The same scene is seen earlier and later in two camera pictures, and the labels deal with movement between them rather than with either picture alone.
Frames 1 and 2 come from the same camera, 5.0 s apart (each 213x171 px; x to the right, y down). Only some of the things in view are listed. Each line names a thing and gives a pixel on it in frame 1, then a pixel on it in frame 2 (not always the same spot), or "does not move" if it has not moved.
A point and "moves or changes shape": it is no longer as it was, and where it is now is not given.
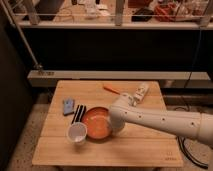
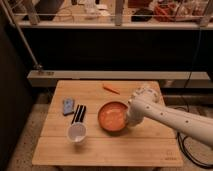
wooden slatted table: [75, 128] does not move
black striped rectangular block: [80, 111] does not move
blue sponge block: [68, 106] does not move
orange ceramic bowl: [98, 122] moves or changes shape
